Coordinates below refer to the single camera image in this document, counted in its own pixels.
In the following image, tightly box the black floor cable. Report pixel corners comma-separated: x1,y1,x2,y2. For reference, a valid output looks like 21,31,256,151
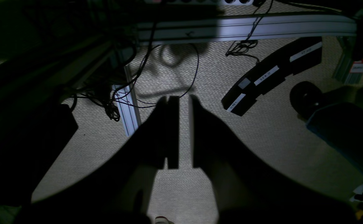
107,44,200,122

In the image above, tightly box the aluminium frame rail vertical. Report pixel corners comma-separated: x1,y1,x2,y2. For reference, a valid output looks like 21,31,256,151
113,64,142,137

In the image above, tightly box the aluminium frame rail horizontal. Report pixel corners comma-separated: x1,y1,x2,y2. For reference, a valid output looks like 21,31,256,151
152,12,357,44

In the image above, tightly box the black chair caster wheel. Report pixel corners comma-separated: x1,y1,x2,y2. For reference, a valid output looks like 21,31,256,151
289,81,327,120

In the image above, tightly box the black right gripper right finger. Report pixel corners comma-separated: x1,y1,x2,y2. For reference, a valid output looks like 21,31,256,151
189,95,356,224

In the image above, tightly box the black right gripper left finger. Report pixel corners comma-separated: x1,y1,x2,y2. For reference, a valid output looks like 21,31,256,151
32,97,171,224

